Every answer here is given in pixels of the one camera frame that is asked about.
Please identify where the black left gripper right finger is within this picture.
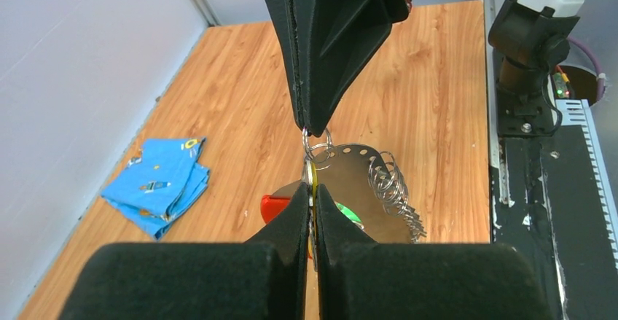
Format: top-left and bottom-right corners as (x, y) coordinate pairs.
(314, 185), (552, 319)

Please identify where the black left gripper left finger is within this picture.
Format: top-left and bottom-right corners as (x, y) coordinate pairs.
(60, 183), (311, 319)

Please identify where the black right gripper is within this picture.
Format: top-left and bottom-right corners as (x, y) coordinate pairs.
(265, 0), (412, 136)

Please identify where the metal keyring plate with spring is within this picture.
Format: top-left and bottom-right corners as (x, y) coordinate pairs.
(302, 130), (426, 243)

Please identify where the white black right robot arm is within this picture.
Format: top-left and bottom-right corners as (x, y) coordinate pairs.
(265, 0), (584, 137)

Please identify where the blue folded cloth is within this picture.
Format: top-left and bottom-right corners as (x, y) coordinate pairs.
(101, 137), (210, 241)

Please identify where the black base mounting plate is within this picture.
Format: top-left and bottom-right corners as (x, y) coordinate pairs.
(488, 87), (617, 319)

